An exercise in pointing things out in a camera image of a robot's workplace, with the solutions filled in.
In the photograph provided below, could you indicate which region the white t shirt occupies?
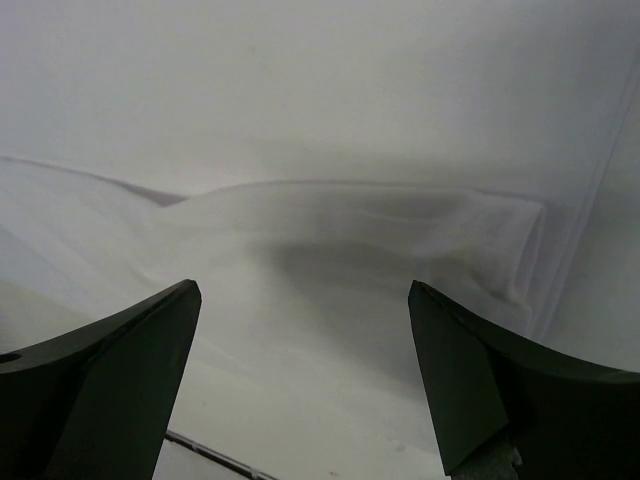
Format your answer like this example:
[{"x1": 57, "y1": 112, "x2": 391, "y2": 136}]
[{"x1": 1, "y1": 1, "x2": 639, "y2": 478}]

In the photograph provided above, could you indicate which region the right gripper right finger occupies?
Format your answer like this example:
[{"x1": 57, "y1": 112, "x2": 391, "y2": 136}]
[{"x1": 408, "y1": 281, "x2": 639, "y2": 479}]

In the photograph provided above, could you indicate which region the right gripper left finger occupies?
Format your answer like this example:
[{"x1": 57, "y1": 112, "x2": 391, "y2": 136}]
[{"x1": 1, "y1": 280, "x2": 202, "y2": 480}]

